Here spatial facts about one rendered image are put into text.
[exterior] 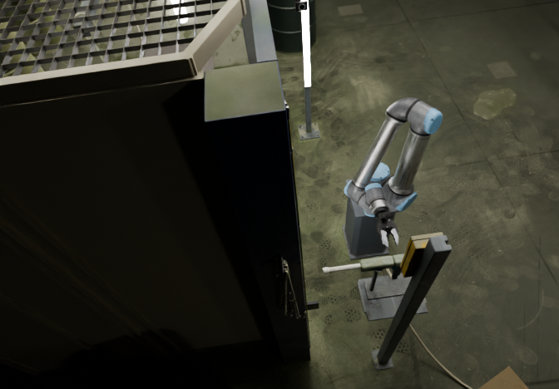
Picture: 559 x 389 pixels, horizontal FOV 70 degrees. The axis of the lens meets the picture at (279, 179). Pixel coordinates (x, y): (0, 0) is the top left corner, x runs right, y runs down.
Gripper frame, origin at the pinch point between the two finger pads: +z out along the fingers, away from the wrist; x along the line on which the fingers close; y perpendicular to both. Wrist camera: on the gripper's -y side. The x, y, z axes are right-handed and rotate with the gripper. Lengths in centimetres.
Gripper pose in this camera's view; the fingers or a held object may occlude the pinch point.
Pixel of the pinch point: (392, 243)
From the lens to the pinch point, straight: 204.8
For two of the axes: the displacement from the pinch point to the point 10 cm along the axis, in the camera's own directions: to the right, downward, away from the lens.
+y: 0.8, 6.0, 8.0
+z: 1.1, 7.9, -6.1
